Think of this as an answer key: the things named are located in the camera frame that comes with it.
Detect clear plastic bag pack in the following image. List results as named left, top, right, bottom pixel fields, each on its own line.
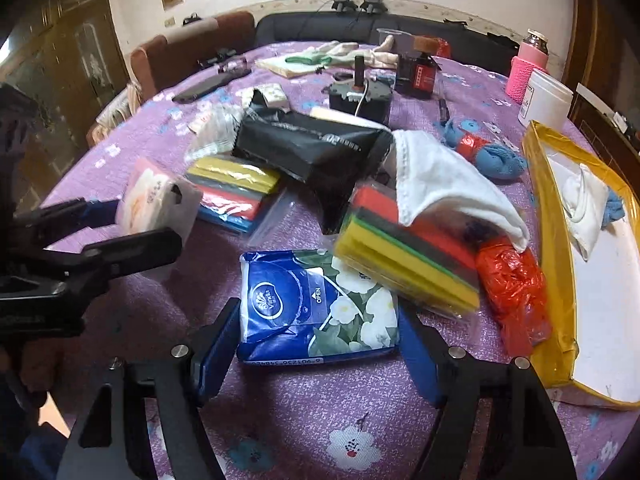
left=187, top=107, right=247, bottom=162

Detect white booklet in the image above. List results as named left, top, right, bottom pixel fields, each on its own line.
left=255, top=55, right=328, bottom=79

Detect black plastic packet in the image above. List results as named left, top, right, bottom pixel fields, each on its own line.
left=232, top=89, right=396, bottom=235

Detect yellow cardboard box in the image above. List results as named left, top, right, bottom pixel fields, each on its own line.
left=522, top=120, right=640, bottom=411

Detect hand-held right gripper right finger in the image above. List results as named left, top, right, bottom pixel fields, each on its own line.
left=397, top=305, right=581, bottom=480

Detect yellow green red sponge pack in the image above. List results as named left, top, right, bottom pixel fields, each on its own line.
left=334, top=185, right=483, bottom=320

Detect blue floral tissue pack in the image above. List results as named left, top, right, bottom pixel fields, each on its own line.
left=237, top=249, right=401, bottom=367

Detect black motor device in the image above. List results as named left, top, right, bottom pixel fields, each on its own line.
left=328, top=54, right=391, bottom=124

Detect flat white box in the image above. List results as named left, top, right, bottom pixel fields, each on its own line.
left=575, top=82, right=622, bottom=112

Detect brown armchair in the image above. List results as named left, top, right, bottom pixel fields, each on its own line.
left=87, top=10, right=256, bottom=147

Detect pink water bottle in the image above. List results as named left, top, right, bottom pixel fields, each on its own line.
left=505, top=29, right=551, bottom=104

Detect blue socks with red tape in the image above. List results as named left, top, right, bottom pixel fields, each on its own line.
left=440, top=119, right=529, bottom=182

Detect wooden glass-panel cabinet doors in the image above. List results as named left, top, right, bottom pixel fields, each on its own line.
left=0, top=0, right=132, bottom=201

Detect pill blister pack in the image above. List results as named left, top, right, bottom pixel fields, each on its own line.
left=257, top=84, right=287, bottom=107

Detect clear plastic cup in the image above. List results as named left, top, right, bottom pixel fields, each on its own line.
left=376, top=27, right=414, bottom=54

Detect yellow red blue sponge pack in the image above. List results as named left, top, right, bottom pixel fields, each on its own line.
left=185, top=156, right=286, bottom=236

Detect dark ink bottle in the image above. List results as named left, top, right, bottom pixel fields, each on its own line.
left=395, top=35, right=439, bottom=100

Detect black devices on armchair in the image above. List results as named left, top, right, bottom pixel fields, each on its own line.
left=197, top=47, right=236, bottom=69

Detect black leather sofa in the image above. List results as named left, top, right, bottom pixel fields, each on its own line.
left=255, top=10, right=522, bottom=63

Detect purple floral tablecloth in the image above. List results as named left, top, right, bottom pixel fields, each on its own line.
left=42, top=40, right=640, bottom=480

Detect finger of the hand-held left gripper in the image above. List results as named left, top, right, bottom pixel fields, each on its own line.
left=44, top=226, right=184, bottom=287
left=15, top=197, right=122, bottom=249

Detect brick pattern wooden counter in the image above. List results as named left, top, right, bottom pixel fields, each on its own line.
left=570, top=82, right=640, bottom=163

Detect clear safety glasses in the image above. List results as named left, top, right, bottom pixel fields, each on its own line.
left=217, top=56, right=252, bottom=75

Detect white glove with green cuff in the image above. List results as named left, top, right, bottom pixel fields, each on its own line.
left=286, top=42, right=361, bottom=72

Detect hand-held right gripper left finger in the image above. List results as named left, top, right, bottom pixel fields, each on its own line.
left=57, top=297, right=243, bottom=480

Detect small blue cloth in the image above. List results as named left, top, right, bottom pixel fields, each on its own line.
left=600, top=192, right=629, bottom=229

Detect white orange tissue pack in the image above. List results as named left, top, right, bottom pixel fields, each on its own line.
left=115, top=157, right=203, bottom=242

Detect white plastic jar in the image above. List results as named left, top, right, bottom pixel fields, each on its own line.
left=519, top=69, right=575, bottom=129

